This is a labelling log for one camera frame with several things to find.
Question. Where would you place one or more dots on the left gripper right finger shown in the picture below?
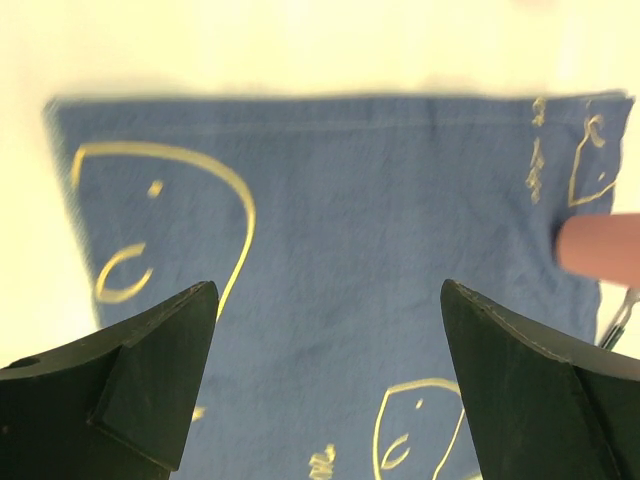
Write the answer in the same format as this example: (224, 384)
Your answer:
(540, 404)

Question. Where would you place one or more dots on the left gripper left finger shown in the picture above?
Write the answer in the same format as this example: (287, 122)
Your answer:
(116, 404)

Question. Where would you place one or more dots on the teal-handled metal spoon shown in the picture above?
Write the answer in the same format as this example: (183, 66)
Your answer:
(620, 320)

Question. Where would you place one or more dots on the orange plastic cup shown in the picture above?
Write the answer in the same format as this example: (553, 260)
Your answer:
(602, 247)

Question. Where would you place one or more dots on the blue fish-print cloth napkin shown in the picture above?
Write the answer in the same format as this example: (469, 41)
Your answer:
(329, 226)

